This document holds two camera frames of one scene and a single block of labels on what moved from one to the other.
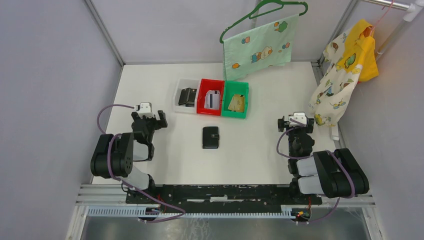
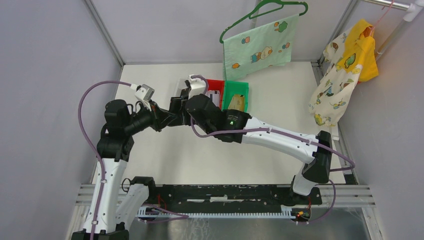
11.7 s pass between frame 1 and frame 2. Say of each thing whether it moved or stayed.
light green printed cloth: stayed
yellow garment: stayed
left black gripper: moved
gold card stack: stayed
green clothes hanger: stayed
